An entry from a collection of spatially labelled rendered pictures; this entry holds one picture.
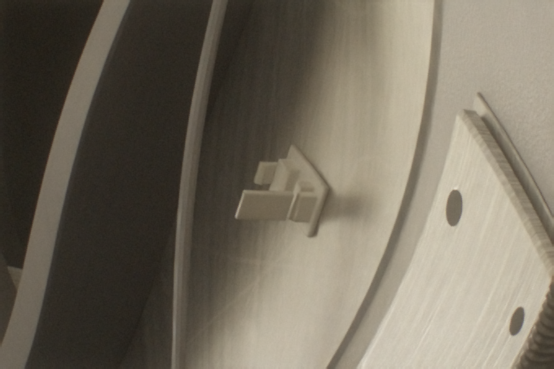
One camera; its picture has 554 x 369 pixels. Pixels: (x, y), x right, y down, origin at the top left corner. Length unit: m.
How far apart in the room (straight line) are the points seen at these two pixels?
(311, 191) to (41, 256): 0.13
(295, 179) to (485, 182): 0.13
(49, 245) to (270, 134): 0.10
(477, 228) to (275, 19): 0.15
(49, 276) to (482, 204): 0.23
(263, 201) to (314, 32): 0.05
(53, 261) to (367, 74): 0.15
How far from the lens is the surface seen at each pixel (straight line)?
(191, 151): 0.95
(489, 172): 0.84
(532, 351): 0.78
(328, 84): 0.94
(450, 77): 0.88
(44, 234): 1.02
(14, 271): 1.66
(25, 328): 1.06
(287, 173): 0.95
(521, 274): 0.81
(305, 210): 0.95
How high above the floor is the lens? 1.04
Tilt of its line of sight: 5 degrees down
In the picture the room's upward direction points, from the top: 5 degrees clockwise
